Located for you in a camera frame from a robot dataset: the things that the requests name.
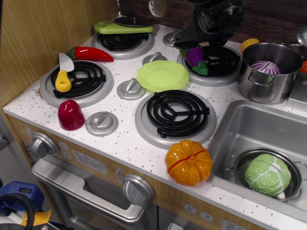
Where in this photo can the back right black burner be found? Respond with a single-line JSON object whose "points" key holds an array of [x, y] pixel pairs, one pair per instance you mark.
{"points": [[221, 72]]}

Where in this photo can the blue device on floor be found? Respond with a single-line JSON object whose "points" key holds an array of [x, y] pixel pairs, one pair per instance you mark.
{"points": [[31, 191]]}

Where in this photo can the yellow cloth on floor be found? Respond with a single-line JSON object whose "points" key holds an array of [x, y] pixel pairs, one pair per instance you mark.
{"points": [[39, 218]]}

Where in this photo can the back left black burner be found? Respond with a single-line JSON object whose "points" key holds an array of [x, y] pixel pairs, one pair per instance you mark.
{"points": [[124, 46]]}

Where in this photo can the red toy chili pepper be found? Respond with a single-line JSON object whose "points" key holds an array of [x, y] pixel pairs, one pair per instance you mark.
{"points": [[89, 53]]}

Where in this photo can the dark red toy pepper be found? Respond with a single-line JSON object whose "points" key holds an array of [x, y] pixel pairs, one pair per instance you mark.
{"points": [[70, 115]]}

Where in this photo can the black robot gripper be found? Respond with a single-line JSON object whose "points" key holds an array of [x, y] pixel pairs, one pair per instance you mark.
{"points": [[213, 21]]}

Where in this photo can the orange toy at right edge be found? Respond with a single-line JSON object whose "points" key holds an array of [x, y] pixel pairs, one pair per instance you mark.
{"points": [[304, 67]]}

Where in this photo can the purple toy onion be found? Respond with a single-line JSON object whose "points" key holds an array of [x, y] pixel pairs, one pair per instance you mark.
{"points": [[266, 67]]}

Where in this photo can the hanging steel slotted spoon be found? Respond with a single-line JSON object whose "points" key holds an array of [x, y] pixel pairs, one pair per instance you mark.
{"points": [[158, 8]]}

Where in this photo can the silver stove knob upper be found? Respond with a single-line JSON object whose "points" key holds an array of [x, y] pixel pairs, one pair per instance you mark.
{"points": [[154, 57]]}

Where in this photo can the silver stove knob middle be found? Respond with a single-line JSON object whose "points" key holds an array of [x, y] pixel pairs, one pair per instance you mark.
{"points": [[130, 90]]}

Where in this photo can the black burner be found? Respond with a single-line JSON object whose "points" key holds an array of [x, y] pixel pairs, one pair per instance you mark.
{"points": [[221, 72], [91, 82], [124, 46], [165, 118]]}

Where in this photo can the green toy cabbage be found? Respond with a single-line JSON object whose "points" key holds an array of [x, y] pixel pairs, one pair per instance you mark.
{"points": [[268, 175]]}

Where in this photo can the grey oven dial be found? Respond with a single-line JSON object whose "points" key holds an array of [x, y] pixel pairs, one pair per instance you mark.
{"points": [[43, 146], [136, 190]]}

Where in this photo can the light green plastic plate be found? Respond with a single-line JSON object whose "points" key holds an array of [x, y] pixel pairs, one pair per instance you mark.
{"points": [[162, 75]]}

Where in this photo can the grey oven dial left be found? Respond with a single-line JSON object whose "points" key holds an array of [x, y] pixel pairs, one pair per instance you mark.
{"points": [[43, 146]]}

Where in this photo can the silver stove knob front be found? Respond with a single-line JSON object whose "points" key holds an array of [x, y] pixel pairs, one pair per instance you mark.
{"points": [[101, 124]]}

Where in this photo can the orange toy pumpkin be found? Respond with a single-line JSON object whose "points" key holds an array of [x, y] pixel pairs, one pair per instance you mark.
{"points": [[188, 163]]}

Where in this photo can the yellow toy corn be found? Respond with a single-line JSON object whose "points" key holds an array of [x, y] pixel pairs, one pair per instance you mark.
{"points": [[248, 43]]}

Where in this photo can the toy knife yellow handle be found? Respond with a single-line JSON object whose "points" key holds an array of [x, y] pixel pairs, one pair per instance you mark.
{"points": [[66, 65]]}

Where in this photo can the grey oven dial right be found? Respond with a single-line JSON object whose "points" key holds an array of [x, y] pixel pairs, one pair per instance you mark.
{"points": [[136, 190]]}

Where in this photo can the silver stove knob back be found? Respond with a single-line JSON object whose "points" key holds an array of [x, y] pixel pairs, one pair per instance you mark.
{"points": [[168, 39]]}

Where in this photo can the large stainless steel pot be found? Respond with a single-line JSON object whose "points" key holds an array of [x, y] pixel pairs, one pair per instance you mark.
{"points": [[268, 88]]}

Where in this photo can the grey toy sink basin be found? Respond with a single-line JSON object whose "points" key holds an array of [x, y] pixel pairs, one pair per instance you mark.
{"points": [[248, 125]]}

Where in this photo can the silver stove knob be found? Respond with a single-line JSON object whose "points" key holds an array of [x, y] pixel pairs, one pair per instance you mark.
{"points": [[101, 124], [168, 39], [130, 90], [154, 57]]}

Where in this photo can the silver oven door handle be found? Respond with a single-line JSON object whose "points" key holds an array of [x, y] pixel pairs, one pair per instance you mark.
{"points": [[88, 202]]}

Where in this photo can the front right black burner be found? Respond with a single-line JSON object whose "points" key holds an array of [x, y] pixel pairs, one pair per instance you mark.
{"points": [[165, 118]]}

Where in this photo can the front left black burner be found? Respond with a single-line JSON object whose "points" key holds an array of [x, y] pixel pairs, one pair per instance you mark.
{"points": [[91, 82]]}

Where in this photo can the purple toy eggplant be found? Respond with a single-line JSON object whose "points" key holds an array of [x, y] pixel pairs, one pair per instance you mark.
{"points": [[195, 58]]}

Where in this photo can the small steel pan in sink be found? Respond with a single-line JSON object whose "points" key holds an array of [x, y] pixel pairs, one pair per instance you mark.
{"points": [[245, 158]]}

